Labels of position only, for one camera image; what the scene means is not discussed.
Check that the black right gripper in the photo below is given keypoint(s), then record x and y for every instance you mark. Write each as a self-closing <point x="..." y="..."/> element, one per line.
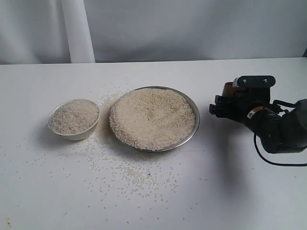
<point x="256" y="110"/>

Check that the brown wooden cup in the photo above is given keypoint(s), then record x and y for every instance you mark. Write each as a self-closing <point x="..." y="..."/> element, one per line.
<point x="230" y="91"/>

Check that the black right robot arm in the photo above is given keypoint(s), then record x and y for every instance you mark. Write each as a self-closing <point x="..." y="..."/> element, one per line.
<point x="281" y="126"/>

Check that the round steel rice tray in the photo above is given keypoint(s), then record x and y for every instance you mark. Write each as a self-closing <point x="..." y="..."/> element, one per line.
<point x="154" y="119"/>

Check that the white ceramic rice bowl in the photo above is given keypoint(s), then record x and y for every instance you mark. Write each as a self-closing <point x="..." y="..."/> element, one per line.
<point x="75" y="119"/>

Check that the white backdrop curtain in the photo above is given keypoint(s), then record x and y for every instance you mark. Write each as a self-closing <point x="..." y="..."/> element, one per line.
<point x="89" y="31"/>

